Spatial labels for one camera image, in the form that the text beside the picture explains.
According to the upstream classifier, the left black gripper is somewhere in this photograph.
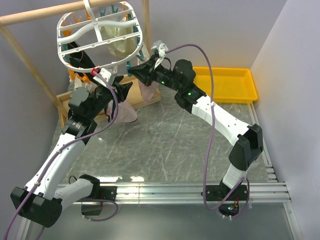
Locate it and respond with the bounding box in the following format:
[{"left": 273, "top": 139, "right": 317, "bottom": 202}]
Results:
[{"left": 87, "top": 75, "right": 133, "bottom": 120}]

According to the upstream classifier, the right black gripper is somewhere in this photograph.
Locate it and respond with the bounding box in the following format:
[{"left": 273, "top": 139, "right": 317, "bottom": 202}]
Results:
[{"left": 128, "top": 56, "right": 182, "bottom": 93}]

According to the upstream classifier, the teal clothes peg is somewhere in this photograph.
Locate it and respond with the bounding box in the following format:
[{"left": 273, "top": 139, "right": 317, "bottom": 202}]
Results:
[{"left": 126, "top": 61, "right": 133, "bottom": 77}]

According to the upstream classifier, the pink underwear navy trim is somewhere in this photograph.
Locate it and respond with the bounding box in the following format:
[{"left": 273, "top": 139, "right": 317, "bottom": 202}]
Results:
[{"left": 104, "top": 99, "right": 138, "bottom": 123}]

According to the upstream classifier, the orange clothes peg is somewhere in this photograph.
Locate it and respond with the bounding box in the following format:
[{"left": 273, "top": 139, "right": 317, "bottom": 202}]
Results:
[{"left": 78, "top": 73, "right": 91, "bottom": 84}]

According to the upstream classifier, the white clip hanger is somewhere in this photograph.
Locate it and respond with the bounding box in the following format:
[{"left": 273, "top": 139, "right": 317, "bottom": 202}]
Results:
[{"left": 57, "top": 0, "right": 144, "bottom": 73}]

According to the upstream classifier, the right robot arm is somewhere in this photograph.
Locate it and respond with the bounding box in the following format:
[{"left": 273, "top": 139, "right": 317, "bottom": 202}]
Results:
[{"left": 127, "top": 56, "right": 264, "bottom": 200}]

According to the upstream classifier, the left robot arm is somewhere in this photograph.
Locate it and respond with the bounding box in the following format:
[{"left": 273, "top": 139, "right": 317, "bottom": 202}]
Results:
[{"left": 10, "top": 76, "right": 133, "bottom": 228}]

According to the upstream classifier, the pale green underwear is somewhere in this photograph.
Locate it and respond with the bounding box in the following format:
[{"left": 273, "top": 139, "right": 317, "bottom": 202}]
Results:
[{"left": 99, "top": 26, "right": 137, "bottom": 58}]

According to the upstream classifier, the white cream underwear left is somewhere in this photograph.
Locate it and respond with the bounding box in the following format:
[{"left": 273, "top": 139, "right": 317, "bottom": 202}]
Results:
[{"left": 73, "top": 77, "right": 97, "bottom": 93}]

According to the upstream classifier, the black underwear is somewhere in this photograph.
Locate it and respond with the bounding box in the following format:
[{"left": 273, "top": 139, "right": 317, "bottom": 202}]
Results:
[{"left": 68, "top": 51, "right": 95, "bottom": 69}]

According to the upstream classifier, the wooden drying rack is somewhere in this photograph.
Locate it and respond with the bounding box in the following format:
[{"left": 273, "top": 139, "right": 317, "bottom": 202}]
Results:
[{"left": 0, "top": 0, "right": 151, "bottom": 126}]

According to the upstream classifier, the yellow plastic tray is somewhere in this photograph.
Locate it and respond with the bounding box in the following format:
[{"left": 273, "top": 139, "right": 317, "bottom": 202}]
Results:
[{"left": 193, "top": 66, "right": 258, "bottom": 104}]

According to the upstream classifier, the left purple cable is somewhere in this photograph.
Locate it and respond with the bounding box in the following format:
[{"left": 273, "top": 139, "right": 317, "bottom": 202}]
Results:
[{"left": 2, "top": 74, "right": 120, "bottom": 240}]

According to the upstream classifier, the purple cable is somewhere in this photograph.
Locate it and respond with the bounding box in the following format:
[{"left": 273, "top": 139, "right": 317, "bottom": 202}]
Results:
[
  {"left": 164, "top": 44, "right": 250, "bottom": 218},
  {"left": 2, "top": 74, "right": 120, "bottom": 240}
]

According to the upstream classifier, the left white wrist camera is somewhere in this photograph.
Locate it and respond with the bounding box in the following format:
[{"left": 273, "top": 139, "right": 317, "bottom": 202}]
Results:
[{"left": 90, "top": 68, "right": 115, "bottom": 86}]

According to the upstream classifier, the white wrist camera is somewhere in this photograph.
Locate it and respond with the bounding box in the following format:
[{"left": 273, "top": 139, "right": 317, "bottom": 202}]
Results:
[
  {"left": 151, "top": 40, "right": 169, "bottom": 69},
  {"left": 90, "top": 68, "right": 115, "bottom": 86}
]

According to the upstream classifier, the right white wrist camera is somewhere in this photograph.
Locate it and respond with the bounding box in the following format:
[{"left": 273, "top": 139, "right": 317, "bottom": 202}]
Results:
[{"left": 151, "top": 40, "right": 169, "bottom": 69}]

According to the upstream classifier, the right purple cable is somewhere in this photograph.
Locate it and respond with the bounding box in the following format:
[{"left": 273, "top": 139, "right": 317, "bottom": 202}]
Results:
[{"left": 164, "top": 44, "right": 250, "bottom": 218}]

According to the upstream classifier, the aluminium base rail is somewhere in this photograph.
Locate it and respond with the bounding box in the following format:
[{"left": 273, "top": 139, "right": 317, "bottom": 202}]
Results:
[{"left": 16, "top": 182, "right": 303, "bottom": 240}]

